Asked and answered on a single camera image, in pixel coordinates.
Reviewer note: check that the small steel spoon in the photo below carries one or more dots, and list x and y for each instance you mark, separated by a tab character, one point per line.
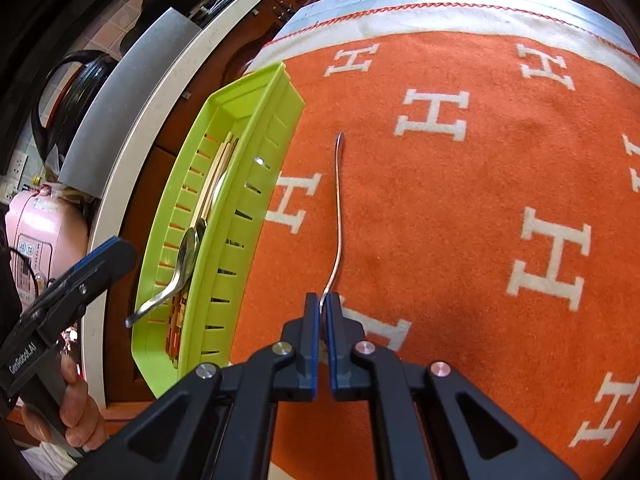
201	230

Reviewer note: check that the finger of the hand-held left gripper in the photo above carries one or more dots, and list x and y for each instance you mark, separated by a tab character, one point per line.
97	255
117	265

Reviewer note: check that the pink kitchen appliance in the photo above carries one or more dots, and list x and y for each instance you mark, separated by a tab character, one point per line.
45	225

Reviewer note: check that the green plastic utensil tray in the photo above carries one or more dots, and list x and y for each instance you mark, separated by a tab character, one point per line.
260	160

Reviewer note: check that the black gas stove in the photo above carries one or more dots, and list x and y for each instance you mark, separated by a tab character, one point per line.
210	7

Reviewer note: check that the black range hood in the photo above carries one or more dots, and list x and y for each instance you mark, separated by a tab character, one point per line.
30	10

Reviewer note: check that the white wall socket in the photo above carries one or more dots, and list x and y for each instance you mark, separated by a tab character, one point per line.
17	166

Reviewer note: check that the steel fork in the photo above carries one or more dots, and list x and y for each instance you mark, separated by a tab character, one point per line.
340	235

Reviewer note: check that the orange patterned blanket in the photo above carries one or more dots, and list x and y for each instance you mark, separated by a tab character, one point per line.
450	185

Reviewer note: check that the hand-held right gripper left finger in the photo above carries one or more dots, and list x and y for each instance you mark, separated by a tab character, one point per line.
315	345

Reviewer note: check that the large steel spoon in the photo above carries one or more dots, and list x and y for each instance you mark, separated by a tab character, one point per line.
187	255

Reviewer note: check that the person's left hand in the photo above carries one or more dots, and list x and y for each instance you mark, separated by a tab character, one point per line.
85	420

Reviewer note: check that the black pressure cooker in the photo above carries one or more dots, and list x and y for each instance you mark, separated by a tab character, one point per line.
85	85

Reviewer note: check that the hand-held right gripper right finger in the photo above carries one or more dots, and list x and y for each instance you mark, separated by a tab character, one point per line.
332	350

